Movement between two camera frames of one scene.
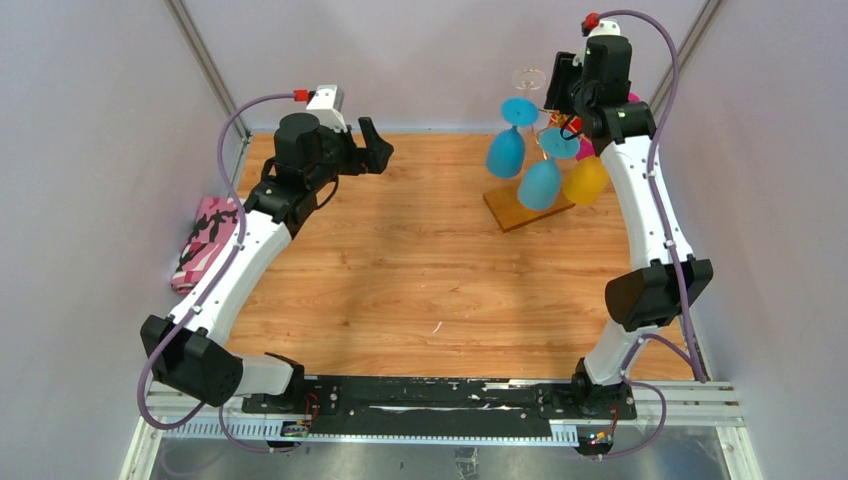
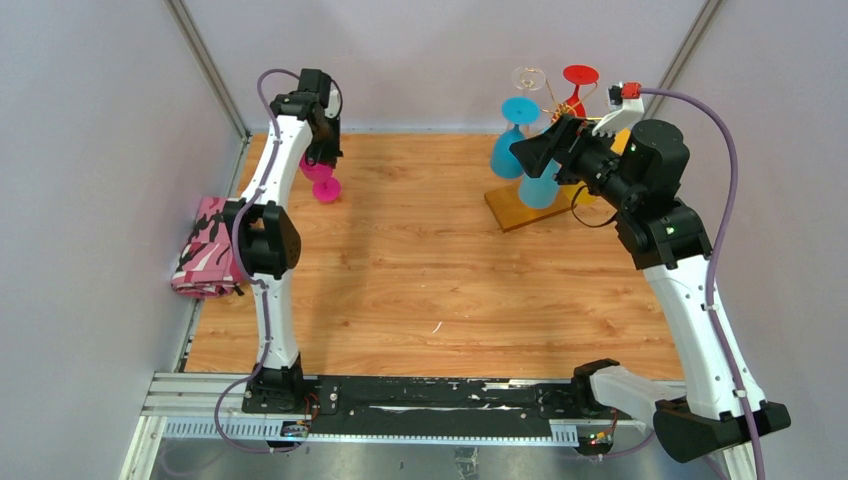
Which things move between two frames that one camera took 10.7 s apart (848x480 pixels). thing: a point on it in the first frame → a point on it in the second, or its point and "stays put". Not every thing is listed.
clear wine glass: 531,79 stays put
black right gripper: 564,70 → 536,152
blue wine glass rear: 506,148 stays put
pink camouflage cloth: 214,220 stays put
